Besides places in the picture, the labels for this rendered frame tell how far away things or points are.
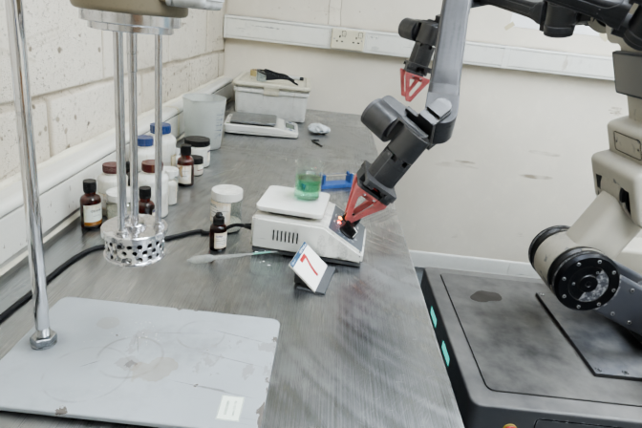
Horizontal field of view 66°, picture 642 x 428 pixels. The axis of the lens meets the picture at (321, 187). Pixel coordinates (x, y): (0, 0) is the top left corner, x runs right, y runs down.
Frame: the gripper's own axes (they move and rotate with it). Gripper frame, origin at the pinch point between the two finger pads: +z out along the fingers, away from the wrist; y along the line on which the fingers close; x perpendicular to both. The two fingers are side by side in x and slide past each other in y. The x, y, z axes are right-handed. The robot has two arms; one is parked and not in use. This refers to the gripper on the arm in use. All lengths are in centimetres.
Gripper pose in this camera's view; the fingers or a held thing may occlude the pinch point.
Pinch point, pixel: (350, 214)
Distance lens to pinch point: 93.3
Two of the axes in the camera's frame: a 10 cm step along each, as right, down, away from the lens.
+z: -5.8, 7.5, 3.2
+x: 8.1, 5.5, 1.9
